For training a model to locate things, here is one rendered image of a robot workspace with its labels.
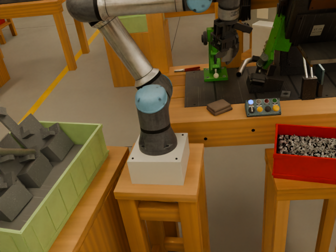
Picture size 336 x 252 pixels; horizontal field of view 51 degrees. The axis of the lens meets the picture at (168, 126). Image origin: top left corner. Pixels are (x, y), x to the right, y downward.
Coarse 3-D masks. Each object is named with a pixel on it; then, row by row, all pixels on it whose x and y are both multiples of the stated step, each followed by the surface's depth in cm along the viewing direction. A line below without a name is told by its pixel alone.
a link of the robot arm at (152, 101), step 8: (144, 88) 128; (152, 88) 127; (160, 88) 127; (136, 96) 125; (144, 96) 124; (152, 96) 123; (160, 96) 123; (168, 96) 133; (136, 104) 126; (144, 104) 122; (152, 104) 122; (160, 104) 123; (168, 104) 130; (144, 112) 124; (152, 112) 123; (160, 112) 124; (168, 112) 129; (144, 120) 126; (152, 120) 125; (160, 120) 126; (168, 120) 129; (144, 128) 128; (152, 128) 127; (160, 128) 127
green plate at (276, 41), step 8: (280, 16) 156; (280, 24) 155; (272, 32) 165; (280, 32) 158; (272, 40) 163; (280, 40) 160; (288, 40) 160; (272, 48) 161; (280, 48) 162; (288, 48) 162
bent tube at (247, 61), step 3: (249, 57) 205; (243, 60) 202; (246, 60) 202; (249, 60) 204; (273, 60) 204; (243, 63) 198; (246, 63) 201; (240, 66) 196; (243, 66) 196; (240, 69) 192; (243, 69) 195; (237, 72) 194; (240, 72) 190; (237, 75) 192; (240, 75) 191
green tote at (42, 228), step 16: (64, 128) 160; (80, 128) 158; (96, 128) 151; (80, 144) 164; (96, 144) 151; (80, 160) 138; (96, 160) 152; (64, 176) 127; (80, 176) 139; (48, 192) 120; (64, 192) 128; (80, 192) 140; (48, 208) 119; (64, 208) 129; (32, 224) 111; (48, 224) 120; (64, 224) 129; (0, 240) 111; (16, 240) 109; (32, 240) 112; (48, 240) 120
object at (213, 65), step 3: (210, 51) 187; (210, 54) 187; (213, 54) 186; (210, 57) 189; (210, 60) 189; (219, 60) 188; (210, 63) 189; (213, 63) 188; (216, 63) 188; (219, 63) 188; (210, 66) 188; (213, 66) 185; (216, 66) 185; (219, 66) 188; (210, 69) 188; (213, 69) 187; (219, 69) 188
